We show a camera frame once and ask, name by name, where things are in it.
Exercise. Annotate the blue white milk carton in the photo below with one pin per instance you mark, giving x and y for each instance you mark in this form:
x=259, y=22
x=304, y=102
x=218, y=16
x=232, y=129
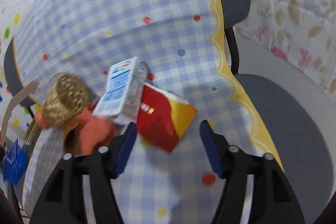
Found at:
x=118, y=90

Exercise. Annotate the blue checkered cloth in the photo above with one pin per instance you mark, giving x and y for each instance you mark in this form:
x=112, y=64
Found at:
x=118, y=3

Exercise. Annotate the blue plastic basket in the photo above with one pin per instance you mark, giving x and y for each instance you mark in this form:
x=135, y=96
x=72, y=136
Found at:
x=14, y=161

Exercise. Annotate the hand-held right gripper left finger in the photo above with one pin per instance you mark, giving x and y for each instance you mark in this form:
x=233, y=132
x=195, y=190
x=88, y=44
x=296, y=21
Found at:
x=126, y=148

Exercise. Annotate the red yellow carton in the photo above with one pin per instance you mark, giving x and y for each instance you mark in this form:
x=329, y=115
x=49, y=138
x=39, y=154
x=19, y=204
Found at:
x=157, y=119

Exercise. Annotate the grey office chair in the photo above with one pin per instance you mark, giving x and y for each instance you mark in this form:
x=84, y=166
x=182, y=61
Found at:
x=283, y=121

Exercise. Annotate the orange plush doll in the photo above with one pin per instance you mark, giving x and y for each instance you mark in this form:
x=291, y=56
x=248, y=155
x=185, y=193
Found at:
x=92, y=129

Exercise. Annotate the white paper strip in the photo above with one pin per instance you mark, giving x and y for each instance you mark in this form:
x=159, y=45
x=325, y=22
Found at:
x=21, y=95

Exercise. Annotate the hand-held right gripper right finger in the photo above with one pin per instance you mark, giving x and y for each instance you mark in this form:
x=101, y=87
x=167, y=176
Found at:
x=210, y=150

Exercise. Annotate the woven bamboo basket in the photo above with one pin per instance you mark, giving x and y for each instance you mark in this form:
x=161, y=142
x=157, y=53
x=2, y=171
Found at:
x=65, y=100

